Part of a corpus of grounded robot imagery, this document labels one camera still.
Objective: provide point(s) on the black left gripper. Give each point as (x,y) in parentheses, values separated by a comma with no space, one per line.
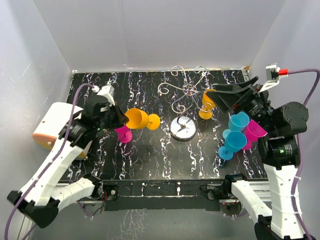
(119,113)

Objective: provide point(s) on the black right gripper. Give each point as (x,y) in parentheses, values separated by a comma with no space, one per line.
(236,100)

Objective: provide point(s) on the orange wine glass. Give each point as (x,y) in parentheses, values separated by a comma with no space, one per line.
(208,105)
(139,119)

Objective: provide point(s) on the magenta wine glass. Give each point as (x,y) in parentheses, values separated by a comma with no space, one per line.
(124,134)
(253,132)

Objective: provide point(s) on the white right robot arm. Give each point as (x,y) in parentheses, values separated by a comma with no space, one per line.
(280,154)

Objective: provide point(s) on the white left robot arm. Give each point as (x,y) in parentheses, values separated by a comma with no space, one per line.
(71,129)

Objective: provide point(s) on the orange wine glass on rack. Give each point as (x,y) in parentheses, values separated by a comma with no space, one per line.
(208,105)

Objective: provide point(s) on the blue wine glass back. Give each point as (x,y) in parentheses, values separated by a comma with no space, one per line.
(237,122)

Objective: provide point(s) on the blue wine glass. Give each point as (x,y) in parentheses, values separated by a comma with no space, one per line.
(233,143)
(237,122)

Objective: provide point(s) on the blue wine glass front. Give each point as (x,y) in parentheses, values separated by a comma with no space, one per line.
(233,143)

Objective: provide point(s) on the white orange appliance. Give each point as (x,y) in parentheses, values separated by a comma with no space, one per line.
(55,119)

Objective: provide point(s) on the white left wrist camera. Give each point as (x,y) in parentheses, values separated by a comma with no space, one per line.
(106,91)

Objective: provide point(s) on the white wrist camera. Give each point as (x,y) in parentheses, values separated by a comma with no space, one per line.
(106,91)
(273,76)

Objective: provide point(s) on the chrome wire wine glass rack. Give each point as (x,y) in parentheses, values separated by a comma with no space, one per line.
(180,92)

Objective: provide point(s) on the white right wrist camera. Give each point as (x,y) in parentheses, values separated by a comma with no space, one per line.
(273,76)

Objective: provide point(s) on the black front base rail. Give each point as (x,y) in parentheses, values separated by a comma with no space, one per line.
(185,194)

